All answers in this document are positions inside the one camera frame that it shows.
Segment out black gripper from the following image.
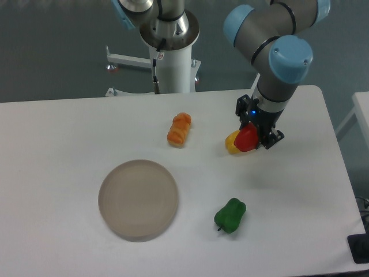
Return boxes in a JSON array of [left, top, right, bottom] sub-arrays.
[[235, 94, 285, 149]]

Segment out red bell pepper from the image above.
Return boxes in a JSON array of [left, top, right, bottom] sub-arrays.
[[234, 123, 259, 152]]

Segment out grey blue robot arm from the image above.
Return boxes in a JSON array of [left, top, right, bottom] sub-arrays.
[[112, 1, 330, 154]]

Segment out yellow bell pepper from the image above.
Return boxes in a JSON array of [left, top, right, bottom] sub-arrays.
[[225, 130, 240, 155]]

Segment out green bell pepper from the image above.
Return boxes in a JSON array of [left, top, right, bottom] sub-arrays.
[[214, 198, 247, 234]]

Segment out orange braided bread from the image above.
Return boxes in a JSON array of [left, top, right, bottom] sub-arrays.
[[167, 113, 191, 147]]

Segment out white side table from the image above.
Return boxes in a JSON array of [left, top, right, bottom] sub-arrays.
[[334, 91, 368, 145]]

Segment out beige round plate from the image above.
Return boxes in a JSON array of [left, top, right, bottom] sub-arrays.
[[98, 159, 179, 242]]

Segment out black device at table edge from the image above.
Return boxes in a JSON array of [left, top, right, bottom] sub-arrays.
[[347, 234, 368, 264]]

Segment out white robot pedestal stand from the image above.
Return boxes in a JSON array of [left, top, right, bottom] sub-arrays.
[[104, 10, 202, 98]]

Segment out black cable on pedestal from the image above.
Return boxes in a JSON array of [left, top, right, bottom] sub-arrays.
[[152, 38, 167, 95]]

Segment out cables at right edge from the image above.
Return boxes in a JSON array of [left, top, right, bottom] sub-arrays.
[[356, 196, 369, 229]]

